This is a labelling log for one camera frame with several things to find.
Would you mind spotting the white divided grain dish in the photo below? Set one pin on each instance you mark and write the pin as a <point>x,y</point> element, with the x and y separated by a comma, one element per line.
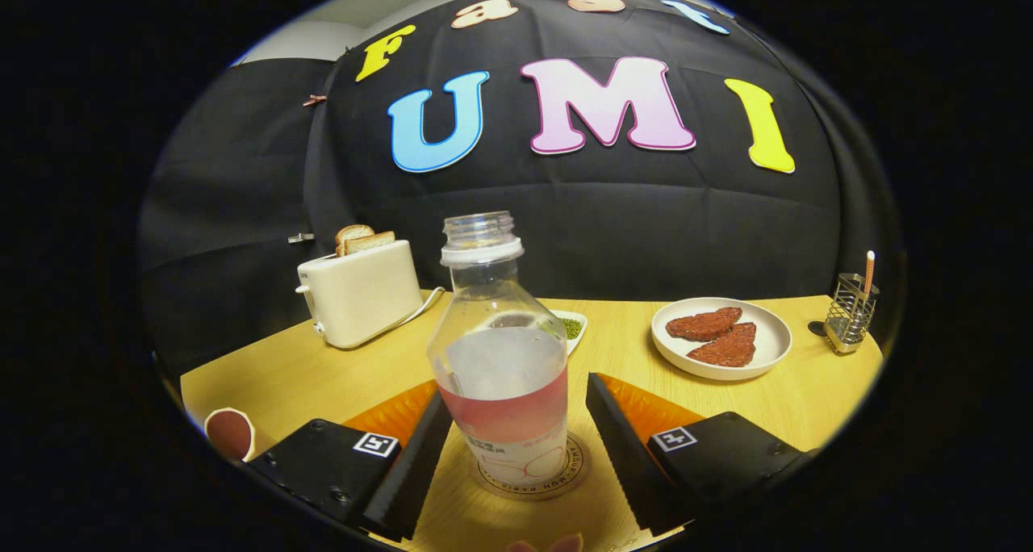
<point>573,326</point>

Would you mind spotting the round brown coaster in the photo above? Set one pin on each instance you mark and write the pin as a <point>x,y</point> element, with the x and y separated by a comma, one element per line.
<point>575,465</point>

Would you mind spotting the small metal clip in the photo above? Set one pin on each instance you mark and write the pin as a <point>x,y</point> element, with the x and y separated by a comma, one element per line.
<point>300,237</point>

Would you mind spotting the white round plate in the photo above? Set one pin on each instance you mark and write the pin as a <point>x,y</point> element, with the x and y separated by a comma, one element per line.
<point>775,342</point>

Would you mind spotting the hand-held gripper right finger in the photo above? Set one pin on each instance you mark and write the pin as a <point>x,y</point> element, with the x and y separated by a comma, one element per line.
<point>625,463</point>

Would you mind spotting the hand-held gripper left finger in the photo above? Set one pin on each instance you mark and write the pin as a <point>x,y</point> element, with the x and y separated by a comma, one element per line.
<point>407,471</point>

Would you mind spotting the small red clip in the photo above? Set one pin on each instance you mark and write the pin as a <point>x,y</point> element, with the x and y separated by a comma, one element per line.
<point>315,99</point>

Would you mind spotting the cream toaster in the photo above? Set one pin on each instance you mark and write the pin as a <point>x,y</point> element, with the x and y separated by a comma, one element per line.
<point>363,302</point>

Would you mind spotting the black backdrop cloth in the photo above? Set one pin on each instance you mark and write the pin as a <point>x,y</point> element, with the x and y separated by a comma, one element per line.
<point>605,229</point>

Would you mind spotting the thin stick in holder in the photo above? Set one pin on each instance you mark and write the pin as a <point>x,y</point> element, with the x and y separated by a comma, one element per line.
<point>869,271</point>

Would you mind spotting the toast slice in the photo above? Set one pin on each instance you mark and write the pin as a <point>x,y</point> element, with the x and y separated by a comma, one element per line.
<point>373,242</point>
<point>353,234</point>

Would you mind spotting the wooden table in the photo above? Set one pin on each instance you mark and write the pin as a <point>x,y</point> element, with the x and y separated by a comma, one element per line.
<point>613,350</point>

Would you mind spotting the red meat patty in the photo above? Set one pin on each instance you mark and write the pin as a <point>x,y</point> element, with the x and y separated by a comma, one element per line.
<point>702,324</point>
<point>726,349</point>

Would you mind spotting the clear juice bottle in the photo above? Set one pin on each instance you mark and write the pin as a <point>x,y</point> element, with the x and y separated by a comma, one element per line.
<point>500,390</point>

